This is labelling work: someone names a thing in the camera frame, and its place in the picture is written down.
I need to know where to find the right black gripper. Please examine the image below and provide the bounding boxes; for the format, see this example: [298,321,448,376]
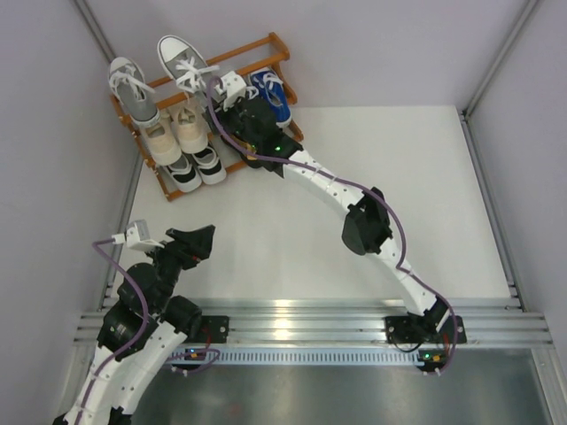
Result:
[202,97,260,153]

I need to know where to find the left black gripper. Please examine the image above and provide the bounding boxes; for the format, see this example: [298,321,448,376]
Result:
[141,224,214,313]

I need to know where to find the blue canvas sneaker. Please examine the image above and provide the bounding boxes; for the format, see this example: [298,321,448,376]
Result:
[249,67,291,128]
[245,86,260,100]

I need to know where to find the beige sneaker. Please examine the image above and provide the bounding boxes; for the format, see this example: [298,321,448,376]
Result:
[140,111,182,166]
[169,100,208,154]

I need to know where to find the black white sneaker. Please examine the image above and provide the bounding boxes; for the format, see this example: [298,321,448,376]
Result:
[162,154,202,193]
[191,143,227,185]

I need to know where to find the grey canvas sneaker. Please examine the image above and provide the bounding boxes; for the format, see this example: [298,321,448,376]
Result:
[107,57,160,128]
[157,35,220,108]

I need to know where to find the gold loafer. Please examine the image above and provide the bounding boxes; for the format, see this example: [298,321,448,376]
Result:
[239,153,263,169]

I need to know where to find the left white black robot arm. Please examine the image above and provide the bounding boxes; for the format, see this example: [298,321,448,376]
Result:
[55,220,215,424]

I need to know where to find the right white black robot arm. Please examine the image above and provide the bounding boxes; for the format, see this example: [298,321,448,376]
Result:
[209,97,467,347]

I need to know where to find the orange wooden shoe shelf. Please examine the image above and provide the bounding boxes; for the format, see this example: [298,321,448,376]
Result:
[110,32,298,202]

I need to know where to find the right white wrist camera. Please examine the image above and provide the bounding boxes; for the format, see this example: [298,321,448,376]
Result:
[214,71,247,111]

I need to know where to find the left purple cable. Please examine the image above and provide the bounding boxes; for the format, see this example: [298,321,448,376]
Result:
[73,238,221,425]

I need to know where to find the purple cable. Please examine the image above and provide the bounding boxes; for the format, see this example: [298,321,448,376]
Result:
[206,77,457,375]
[73,238,221,425]

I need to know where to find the perforated grey cable tray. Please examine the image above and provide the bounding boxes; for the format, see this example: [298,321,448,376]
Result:
[165,347,434,367]

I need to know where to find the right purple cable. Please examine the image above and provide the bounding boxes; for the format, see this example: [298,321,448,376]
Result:
[206,77,457,375]

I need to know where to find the aluminium rail frame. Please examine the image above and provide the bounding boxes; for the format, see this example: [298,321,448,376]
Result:
[73,298,555,344]

